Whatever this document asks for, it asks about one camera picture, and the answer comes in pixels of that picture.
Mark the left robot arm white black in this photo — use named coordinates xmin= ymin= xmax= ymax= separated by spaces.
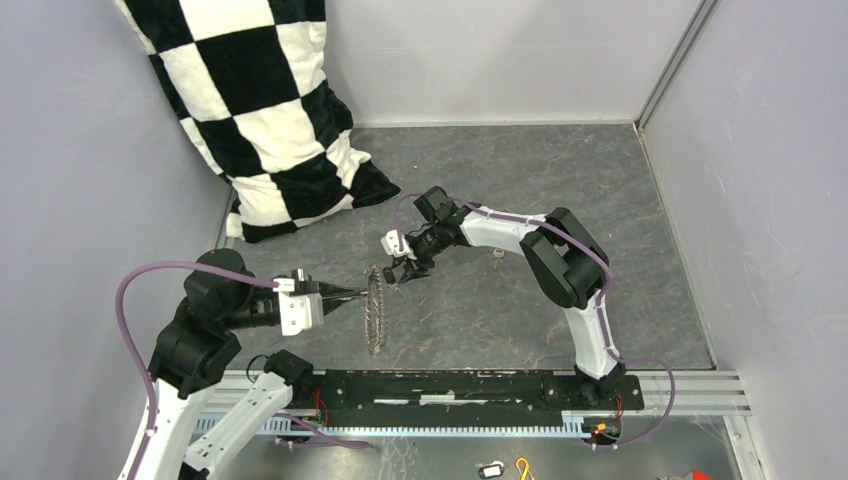
xmin=115 ymin=248 xmax=370 ymax=479

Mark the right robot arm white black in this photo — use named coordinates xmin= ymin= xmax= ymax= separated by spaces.
xmin=381 ymin=186 xmax=626 ymax=408

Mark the silver key on table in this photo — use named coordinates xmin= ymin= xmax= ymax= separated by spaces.
xmin=493 ymin=249 xmax=505 ymax=269

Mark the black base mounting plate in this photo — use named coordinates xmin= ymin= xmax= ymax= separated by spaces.
xmin=288 ymin=370 xmax=645 ymax=427

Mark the black white checkered pillow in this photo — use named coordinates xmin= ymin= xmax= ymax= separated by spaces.
xmin=118 ymin=0 xmax=399 ymax=243

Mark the key with black tag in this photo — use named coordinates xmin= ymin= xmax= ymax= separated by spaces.
xmin=477 ymin=461 xmax=506 ymax=480

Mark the orange carabiner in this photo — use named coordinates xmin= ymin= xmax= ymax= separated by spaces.
xmin=515 ymin=457 xmax=535 ymax=480

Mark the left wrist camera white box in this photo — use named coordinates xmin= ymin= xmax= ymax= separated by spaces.
xmin=278 ymin=292 xmax=324 ymax=337

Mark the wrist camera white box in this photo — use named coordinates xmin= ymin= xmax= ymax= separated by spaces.
xmin=278 ymin=292 xmax=324 ymax=337
xmin=380 ymin=229 xmax=416 ymax=260

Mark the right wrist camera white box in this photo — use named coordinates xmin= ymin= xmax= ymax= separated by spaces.
xmin=380 ymin=229 xmax=416 ymax=260

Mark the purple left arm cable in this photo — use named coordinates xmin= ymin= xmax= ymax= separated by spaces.
xmin=115 ymin=261 xmax=296 ymax=480

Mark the white toothed cable duct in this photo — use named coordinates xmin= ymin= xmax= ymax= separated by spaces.
xmin=198 ymin=410 xmax=621 ymax=439

